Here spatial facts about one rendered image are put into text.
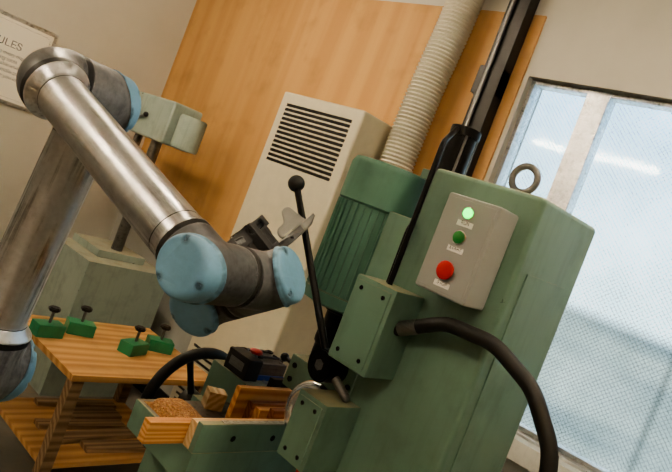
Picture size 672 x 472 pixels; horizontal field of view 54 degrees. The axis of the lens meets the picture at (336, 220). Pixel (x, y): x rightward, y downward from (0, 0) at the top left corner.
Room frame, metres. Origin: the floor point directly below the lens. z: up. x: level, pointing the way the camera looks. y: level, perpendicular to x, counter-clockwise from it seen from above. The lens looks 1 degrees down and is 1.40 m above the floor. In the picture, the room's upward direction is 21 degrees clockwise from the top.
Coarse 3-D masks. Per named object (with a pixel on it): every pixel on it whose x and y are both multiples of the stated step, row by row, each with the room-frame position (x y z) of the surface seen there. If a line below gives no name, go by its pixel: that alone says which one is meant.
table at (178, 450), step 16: (144, 400) 1.28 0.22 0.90; (192, 400) 1.49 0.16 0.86; (144, 416) 1.24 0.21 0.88; (208, 416) 1.32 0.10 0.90; (224, 416) 1.35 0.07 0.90; (160, 448) 1.19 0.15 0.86; (176, 448) 1.16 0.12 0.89; (176, 464) 1.15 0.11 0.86; (192, 464) 1.14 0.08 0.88; (208, 464) 1.16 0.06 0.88; (224, 464) 1.19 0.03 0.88; (240, 464) 1.22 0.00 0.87; (256, 464) 1.25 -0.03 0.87; (272, 464) 1.28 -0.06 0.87; (288, 464) 1.31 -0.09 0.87
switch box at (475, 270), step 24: (456, 216) 1.03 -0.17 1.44; (480, 216) 1.01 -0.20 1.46; (504, 216) 1.00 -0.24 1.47; (432, 240) 1.05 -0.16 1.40; (480, 240) 1.00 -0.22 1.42; (504, 240) 1.02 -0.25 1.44; (432, 264) 1.04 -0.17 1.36; (456, 264) 1.01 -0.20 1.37; (480, 264) 0.99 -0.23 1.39; (432, 288) 1.03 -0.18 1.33; (456, 288) 1.00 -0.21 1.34; (480, 288) 1.01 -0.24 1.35
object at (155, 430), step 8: (144, 424) 1.10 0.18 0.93; (152, 424) 1.10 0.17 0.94; (160, 424) 1.11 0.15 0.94; (168, 424) 1.12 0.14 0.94; (176, 424) 1.13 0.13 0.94; (184, 424) 1.15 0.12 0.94; (144, 432) 1.10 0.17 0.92; (152, 432) 1.10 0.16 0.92; (160, 432) 1.11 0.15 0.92; (168, 432) 1.13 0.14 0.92; (176, 432) 1.14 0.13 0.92; (184, 432) 1.15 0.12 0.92; (144, 440) 1.09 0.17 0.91; (152, 440) 1.11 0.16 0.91; (160, 440) 1.12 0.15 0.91; (168, 440) 1.13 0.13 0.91; (176, 440) 1.14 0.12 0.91
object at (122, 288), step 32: (160, 128) 3.32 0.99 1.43; (192, 128) 3.24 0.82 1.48; (128, 224) 3.45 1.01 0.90; (64, 256) 3.32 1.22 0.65; (96, 256) 3.32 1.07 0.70; (128, 256) 3.44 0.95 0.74; (64, 288) 3.25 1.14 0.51; (96, 288) 3.23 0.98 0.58; (128, 288) 3.36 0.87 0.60; (160, 288) 3.50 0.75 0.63; (96, 320) 3.27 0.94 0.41; (128, 320) 3.41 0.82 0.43; (32, 384) 3.22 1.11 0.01; (96, 384) 3.37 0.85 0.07
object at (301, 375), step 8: (296, 360) 1.36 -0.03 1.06; (304, 360) 1.35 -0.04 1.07; (288, 368) 1.37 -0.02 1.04; (296, 368) 1.36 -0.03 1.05; (304, 368) 1.34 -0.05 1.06; (288, 376) 1.36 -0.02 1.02; (296, 376) 1.35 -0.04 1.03; (304, 376) 1.34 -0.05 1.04; (288, 384) 1.36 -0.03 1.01; (296, 384) 1.35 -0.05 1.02
